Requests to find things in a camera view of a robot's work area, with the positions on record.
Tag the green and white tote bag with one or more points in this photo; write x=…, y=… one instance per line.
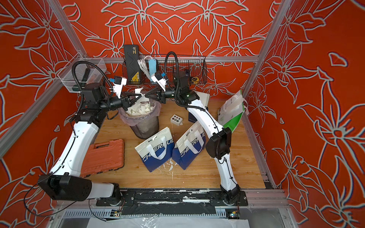
x=231, y=112

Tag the orange plastic tool case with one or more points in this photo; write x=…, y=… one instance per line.
x=103, y=157

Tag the light blue tag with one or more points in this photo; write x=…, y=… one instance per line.
x=152, y=66

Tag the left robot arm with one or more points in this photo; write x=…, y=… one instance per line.
x=64, y=182

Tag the yellow tape roll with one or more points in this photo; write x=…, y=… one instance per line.
x=195, y=80

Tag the black power adapter box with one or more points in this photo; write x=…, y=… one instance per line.
x=131, y=62

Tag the white paper receipt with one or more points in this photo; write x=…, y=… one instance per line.
x=141, y=95

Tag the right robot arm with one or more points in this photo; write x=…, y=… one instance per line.
x=220, y=138

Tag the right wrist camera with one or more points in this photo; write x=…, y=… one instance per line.
x=158, y=78

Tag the pink trash bag liner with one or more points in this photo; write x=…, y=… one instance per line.
x=143, y=110

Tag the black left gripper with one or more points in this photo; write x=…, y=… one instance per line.
x=125, y=101

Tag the white button box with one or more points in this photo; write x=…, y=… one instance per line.
x=176, y=120

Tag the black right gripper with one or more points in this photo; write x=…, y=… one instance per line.
x=154, y=96

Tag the black mesh trash bin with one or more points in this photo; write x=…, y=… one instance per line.
x=146, y=129

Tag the clear plastic wall bin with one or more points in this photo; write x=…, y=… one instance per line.
x=85, y=73

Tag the white and navy bag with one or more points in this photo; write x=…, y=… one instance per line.
x=156, y=150
x=189, y=146

